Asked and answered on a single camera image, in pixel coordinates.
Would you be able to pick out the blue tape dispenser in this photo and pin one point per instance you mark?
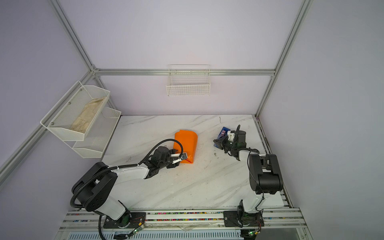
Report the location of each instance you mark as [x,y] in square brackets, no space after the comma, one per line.
[222,133]

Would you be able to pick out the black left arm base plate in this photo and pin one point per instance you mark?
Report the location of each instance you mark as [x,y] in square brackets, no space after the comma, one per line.
[131,221]

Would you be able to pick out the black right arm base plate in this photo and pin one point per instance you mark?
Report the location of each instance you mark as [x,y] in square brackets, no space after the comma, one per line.
[243,219]

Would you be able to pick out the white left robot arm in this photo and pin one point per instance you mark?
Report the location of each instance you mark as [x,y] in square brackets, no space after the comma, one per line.
[93,191]

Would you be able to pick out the white mesh upper shelf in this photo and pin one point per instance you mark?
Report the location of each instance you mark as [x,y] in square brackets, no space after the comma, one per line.
[60,118]

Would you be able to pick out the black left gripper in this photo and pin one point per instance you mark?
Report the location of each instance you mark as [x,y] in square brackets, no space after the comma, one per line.
[172,165]

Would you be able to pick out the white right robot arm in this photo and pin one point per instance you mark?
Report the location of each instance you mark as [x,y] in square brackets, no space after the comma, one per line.
[264,176]

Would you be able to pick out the white mesh lower shelf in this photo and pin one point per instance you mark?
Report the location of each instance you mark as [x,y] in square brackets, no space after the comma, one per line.
[99,135]

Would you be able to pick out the beige cloth in shelf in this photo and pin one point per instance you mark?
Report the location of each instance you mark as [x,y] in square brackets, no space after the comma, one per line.
[83,121]

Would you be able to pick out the white wire wall basket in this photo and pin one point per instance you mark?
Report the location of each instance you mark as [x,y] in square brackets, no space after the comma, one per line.
[188,80]

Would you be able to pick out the white mesh shelf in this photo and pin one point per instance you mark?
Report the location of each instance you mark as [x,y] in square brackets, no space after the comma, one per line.
[60,118]
[99,135]

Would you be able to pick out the orange wrapping paper sheet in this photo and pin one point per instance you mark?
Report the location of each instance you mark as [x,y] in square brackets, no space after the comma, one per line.
[189,140]

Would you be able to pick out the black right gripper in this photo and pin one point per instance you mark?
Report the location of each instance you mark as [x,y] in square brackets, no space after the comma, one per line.
[222,142]

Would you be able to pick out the aluminium front rail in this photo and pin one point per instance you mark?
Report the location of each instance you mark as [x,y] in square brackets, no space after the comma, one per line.
[189,220]

